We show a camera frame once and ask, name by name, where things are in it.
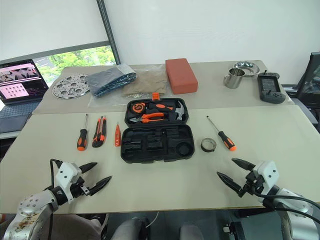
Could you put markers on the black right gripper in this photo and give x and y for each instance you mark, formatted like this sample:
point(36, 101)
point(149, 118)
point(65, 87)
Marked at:
point(252, 183)

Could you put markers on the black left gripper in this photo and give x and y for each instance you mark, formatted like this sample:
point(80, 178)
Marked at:
point(78, 188)

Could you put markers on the long black orange screwdriver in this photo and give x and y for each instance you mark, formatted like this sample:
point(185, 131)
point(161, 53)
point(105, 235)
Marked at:
point(226, 141)

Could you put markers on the short black orange screwdriver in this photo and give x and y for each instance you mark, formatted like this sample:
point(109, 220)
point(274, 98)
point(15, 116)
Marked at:
point(82, 141)

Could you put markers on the black tape roll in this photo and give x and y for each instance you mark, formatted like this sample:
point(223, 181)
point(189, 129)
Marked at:
point(208, 148)

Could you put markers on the black orange utility knife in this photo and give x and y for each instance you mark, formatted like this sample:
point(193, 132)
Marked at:
point(98, 136)

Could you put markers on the orange voltage tester pen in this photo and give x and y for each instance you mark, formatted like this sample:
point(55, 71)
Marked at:
point(117, 137)

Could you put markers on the black plastic tool case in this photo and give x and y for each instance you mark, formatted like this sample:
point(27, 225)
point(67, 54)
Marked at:
point(157, 155)

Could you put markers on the orange case latch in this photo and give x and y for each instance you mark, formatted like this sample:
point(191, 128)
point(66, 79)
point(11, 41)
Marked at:
point(156, 96)

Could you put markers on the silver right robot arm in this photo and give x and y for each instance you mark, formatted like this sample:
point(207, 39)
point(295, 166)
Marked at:
point(302, 227)

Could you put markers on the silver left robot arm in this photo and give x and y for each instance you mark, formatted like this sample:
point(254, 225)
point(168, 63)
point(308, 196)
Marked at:
point(30, 202)

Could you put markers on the grey brown fabric shape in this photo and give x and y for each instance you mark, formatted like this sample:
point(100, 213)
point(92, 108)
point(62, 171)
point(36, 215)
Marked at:
point(77, 227)

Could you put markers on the black box under table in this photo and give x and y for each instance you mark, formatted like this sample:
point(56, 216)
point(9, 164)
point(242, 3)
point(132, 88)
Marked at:
point(252, 227)

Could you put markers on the grey rounded shape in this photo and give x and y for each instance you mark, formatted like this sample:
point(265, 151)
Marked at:
point(191, 232)
point(130, 231)

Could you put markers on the clear plastic bag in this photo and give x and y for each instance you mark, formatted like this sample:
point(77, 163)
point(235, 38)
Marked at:
point(105, 101)

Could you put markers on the orange black tape measure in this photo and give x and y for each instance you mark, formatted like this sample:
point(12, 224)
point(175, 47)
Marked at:
point(138, 107)

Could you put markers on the perforated round metal plate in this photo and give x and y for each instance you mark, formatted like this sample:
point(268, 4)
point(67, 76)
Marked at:
point(62, 90)

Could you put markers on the black handheld controller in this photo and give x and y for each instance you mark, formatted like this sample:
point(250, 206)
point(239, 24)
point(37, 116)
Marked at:
point(270, 87)

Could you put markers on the stainless steel mug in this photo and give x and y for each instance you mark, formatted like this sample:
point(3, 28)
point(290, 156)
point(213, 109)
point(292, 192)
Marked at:
point(235, 80)

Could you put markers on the dark blue folded bag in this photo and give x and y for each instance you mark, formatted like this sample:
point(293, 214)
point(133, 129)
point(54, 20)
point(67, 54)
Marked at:
point(107, 81)

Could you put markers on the stainless steel bowl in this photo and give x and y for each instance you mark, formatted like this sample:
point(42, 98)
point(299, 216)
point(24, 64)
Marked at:
point(250, 67)

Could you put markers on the red brick block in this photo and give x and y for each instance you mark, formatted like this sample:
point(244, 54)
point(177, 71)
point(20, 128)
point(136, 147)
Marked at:
point(181, 75)

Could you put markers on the black office chair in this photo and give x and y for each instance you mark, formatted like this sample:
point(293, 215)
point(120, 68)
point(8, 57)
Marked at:
point(311, 82)

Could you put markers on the open laptop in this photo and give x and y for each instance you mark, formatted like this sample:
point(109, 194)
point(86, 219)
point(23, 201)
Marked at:
point(17, 82)

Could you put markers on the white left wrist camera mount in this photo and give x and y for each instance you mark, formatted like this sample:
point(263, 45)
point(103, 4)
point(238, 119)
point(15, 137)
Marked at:
point(65, 176)

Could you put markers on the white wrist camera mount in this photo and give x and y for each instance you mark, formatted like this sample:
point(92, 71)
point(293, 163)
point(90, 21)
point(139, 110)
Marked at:
point(270, 172)
point(65, 176)

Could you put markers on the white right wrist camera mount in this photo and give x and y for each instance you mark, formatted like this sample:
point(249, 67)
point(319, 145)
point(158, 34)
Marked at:
point(270, 172)

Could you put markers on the dark grey window frame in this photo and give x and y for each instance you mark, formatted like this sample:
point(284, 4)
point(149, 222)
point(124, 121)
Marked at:
point(107, 25)

